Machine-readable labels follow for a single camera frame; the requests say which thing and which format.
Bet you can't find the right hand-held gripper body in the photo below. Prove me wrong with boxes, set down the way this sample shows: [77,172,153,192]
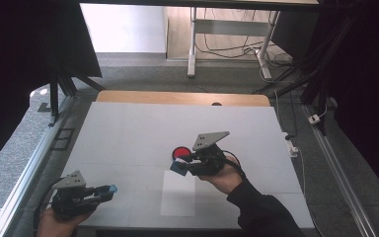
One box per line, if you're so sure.
[187,130,231,177]

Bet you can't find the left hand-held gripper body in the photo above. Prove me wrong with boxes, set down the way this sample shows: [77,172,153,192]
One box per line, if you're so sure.
[50,169,97,220]

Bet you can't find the round red ink pad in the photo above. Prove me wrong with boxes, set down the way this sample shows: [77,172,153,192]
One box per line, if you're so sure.
[171,145,193,162]

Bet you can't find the blue stamp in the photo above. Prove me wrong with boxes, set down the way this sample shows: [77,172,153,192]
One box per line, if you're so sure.
[169,158,190,178]

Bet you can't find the translucent blue stamp cap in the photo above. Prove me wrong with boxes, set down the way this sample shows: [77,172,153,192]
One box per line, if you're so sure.
[96,184,118,199]

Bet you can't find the person's right hand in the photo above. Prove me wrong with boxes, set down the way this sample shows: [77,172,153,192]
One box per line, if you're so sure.
[196,157,245,196]

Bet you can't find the person's left hand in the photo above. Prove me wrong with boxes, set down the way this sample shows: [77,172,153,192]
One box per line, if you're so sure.
[37,205,95,237]

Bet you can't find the white paper sheet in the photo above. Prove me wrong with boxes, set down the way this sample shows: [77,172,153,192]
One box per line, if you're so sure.
[160,170,197,217]

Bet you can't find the wooden table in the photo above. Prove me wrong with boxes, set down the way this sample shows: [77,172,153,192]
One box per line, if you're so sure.
[96,90,271,108]

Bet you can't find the white table mat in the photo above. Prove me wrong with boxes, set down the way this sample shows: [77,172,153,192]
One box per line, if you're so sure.
[56,101,316,230]

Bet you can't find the white power strip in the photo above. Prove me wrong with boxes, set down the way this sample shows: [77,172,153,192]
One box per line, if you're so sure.
[281,131,300,159]

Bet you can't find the black metal stand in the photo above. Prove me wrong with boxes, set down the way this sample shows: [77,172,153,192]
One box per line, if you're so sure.
[252,13,356,136]
[38,63,107,128]

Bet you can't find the black curtain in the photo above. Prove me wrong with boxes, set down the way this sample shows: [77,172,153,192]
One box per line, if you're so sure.
[0,0,104,178]
[270,0,379,202]

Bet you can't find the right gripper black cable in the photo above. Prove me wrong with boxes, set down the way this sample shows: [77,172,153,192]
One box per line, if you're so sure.
[221,149,247,181]

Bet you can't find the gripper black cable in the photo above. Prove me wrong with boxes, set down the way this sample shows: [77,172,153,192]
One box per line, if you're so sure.
[33,177,67,231]
[221,149,247,181]

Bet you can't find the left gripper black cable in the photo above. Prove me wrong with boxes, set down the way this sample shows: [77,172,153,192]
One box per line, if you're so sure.
[33,177,67,231]

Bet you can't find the aluminium floor rail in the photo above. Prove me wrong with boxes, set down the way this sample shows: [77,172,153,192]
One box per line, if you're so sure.
[300,103,379,237]
[0,95,77,237]

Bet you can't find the black floor cable bundle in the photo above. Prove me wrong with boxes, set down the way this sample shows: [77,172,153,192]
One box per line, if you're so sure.
[194,7,294,67]

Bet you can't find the white desk frame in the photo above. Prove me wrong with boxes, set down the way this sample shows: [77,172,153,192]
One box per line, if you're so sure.
[187,6,281,81]

